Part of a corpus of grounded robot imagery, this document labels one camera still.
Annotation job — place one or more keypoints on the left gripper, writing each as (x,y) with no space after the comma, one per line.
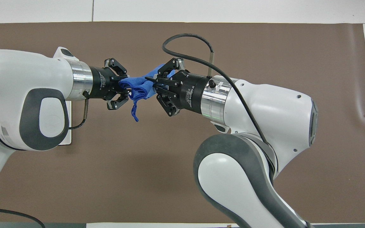
(101,83)

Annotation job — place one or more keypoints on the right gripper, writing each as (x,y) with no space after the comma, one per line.
(192,91)

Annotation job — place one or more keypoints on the blue towel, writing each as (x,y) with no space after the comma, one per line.
(138,85)

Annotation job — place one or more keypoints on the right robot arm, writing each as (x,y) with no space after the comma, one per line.
(265,107)

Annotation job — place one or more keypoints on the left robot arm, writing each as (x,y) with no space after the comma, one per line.
(14,79)

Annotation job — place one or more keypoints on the white flat plate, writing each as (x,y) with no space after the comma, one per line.
(68,123)

